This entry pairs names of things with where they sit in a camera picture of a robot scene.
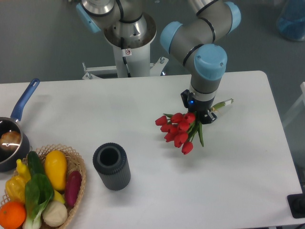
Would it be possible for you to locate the yellow bell pepper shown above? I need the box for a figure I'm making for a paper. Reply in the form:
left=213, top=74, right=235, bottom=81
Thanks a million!
left=5, top=175, right=26, bottom=204

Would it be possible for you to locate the brown bread bun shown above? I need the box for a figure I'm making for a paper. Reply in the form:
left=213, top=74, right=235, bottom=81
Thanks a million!
left=0, top=131, right=21, bottom=151

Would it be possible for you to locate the yellow banana tip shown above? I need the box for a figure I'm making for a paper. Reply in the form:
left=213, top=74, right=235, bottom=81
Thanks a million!
left=53, top=190, right=65, bottom=204

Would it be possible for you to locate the orange fruit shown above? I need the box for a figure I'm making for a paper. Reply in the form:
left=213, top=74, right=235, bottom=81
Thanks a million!
left=0, top=201, right=26, bottom=229

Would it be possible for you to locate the dark green cucumber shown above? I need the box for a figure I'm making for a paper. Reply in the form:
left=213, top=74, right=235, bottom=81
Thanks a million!
left=27, top=151, right=45, bottom=177

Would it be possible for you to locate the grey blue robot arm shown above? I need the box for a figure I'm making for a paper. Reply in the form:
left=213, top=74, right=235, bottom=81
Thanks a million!
left=76, top=0, right=241, bottom=124

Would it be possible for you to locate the purple eggplant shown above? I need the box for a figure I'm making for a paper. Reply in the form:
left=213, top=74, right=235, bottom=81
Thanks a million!
left=64, top=170, right=82, bottom=207

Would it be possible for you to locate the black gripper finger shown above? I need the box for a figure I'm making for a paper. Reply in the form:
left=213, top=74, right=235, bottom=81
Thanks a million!
left=200, top=111, right=217, bottom=125
left=181, top=89, right=193, bottom=109

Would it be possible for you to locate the woven wicker basket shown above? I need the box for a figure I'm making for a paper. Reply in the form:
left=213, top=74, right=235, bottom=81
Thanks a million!
left=0, top=145, right=86, bottom=229

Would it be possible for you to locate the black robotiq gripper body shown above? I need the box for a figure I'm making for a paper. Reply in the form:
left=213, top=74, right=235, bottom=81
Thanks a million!
left=187, top=98, right=214, bottom=117

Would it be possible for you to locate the blue transparent container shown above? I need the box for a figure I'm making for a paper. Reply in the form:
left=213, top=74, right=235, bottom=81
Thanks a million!
left=276, top=0, right=305, bottom=42

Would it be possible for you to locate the red tulip bouquet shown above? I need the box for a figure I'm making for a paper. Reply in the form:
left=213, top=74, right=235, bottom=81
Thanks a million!
left=155, top=98, right=234, bottom=156

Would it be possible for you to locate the green bok choy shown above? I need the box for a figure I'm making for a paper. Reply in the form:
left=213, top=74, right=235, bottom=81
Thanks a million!
left=22, top=174, right=54, bottom=229

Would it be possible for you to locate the beige garlic bulb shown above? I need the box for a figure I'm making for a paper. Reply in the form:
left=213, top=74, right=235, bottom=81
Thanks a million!
left=42, top=201, right=68, bottom=227

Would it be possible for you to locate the small yellow gourd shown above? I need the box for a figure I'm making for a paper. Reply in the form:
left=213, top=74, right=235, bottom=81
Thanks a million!
left=16, top=159, right=31, bottom=182

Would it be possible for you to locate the dark grey ribbed vase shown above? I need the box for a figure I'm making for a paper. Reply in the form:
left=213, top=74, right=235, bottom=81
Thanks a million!
left=92, top=143, right=131, bottom=191

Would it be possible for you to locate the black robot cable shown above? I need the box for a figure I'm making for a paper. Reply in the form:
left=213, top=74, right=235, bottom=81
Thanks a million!
left=121, top=37, right=132, bottom=78

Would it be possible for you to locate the black device at edge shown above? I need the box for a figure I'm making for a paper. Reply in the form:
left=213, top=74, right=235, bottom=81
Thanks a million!
left=287, top=194, right=305, bottom=219

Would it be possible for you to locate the yellow squash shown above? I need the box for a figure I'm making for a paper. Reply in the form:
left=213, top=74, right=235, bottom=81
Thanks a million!
left=44, top=150, right=67, bottom=191

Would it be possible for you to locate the blue handled saucepan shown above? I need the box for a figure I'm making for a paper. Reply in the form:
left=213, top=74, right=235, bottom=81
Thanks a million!
left=0, top=78, right=40, bottom=172

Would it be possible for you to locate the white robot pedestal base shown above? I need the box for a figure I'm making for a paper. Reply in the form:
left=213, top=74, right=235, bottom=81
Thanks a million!
left=82, top=44, right=169, bottom=80

